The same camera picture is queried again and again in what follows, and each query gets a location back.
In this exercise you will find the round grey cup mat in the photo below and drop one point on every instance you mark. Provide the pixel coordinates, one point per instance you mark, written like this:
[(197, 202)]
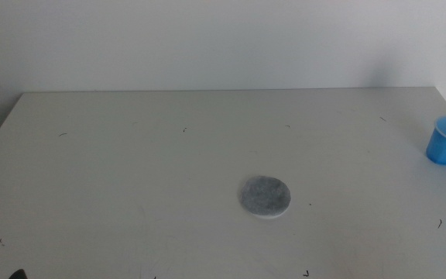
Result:
[(265, 195)]

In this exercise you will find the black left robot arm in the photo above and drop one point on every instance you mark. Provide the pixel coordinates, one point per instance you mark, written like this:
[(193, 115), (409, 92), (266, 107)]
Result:
[(18, 275)]

